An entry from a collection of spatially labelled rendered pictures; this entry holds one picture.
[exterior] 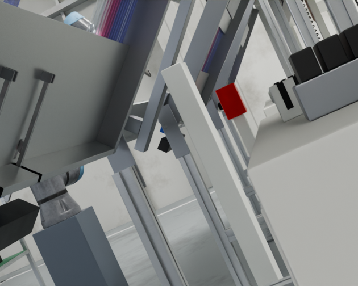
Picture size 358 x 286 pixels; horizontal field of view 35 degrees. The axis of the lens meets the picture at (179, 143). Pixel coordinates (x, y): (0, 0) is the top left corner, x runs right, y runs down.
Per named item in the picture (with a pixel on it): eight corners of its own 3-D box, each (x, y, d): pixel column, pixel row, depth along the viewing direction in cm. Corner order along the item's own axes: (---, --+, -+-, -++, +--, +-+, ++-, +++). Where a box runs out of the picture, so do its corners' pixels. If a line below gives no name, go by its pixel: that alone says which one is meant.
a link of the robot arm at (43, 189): (29, 205, 207) (13, 171, 207) (50, 195, 219) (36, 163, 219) (54, 193, 202) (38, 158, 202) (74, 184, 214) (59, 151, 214)
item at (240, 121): (266, 243, 279) (200, 96, 278) (267, 231, 303) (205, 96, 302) (313, 224, 275) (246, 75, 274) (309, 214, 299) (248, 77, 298)
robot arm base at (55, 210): (36, 232, 204) (25, 207, 204) (53, 222, 219) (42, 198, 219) (73, 216, 201) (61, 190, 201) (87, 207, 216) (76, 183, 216)
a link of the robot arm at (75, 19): (67, 28, 214) (78, 8, 211) (90, 45, 213) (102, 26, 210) (57, 29, 207) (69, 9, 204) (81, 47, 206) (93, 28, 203)
